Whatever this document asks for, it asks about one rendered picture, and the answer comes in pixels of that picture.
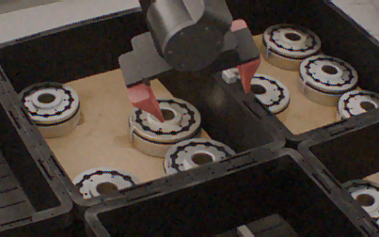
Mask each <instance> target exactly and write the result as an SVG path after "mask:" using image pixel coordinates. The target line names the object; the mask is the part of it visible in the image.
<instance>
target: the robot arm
mask: <svg viewBox="0 0 379 237"><path fill-rule="evenodd" d="M138 2H139V5H140V7H141V9H142V12H143V15H144V18H145V20H146V24H147V26H148V27H149V32H148V33H143V34H141V35H138V36H137V37H134V38H132V40H131V42H132V45H133V49H134V50H133V51H131V52H129V53H127V54H125V55H121V56H120V57H119V58H118V62H119V64H120V69H121V72H122V74H123V80H124V83H125V85H126V88H127V91H128V94H129V97H130V102H131V104H132V105H133V106H134V107H137V108H139V109H141V110H143V111H145V112H148V113H150V114H152V115H154V116H155V117H156V118H157V119H158V120H160V121H161V123H164V122H165V121H164V118H163V116H162V111H161V108H160V106H159V104H158V102H157V99H156V97H155V95H154V93H153V90H152V87H151V86H150V81H152V80H153V79H158V78H161V77H163V76H166V75H168V74H171V73H174V72H176V71H193V74H194V75H195V78H203V77H206V76H208V75H211V74H216V73H218V72H220V71H225V70H227V69H230V68H234V67H237V68H238V71H239V76H240V78H241V80H242V83H243V85H244V89H245V92H246V94H247V93H248V92H249V89H250V83H251V80H252V79H253V77H254V74H255V73H256V72H257V69H258V67H259V66H260V63H261V56H260V52H259V50H258V46H257V45H256V43H255V41H254V40H253V37H252V35H251V33H250V32H249V29H248V27H247V26H246V25H245V21H244V20H238V21H235V22H234V21H233V19H232V17H231V15H230V13H229V9H228V7H227V5H226V2H225V0H138Z"/></svg>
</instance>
